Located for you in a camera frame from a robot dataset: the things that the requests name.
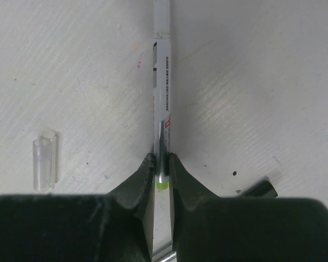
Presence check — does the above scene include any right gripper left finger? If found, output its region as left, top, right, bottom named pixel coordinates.
left=0, top=153, right=155, bottom=261

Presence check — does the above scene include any silver green tip pen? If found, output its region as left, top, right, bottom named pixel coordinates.
left=153, top=0, right=172, bottom=190

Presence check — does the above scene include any black pen cap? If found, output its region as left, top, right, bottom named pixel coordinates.
left=241, top=180, right=278, bottom=198

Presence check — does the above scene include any clear pen cap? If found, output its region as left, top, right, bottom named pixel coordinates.
left=32, top=130, right=58, bottom=192

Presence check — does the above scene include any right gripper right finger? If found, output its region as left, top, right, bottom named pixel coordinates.
left=169, top=154, right=328, bottom=261

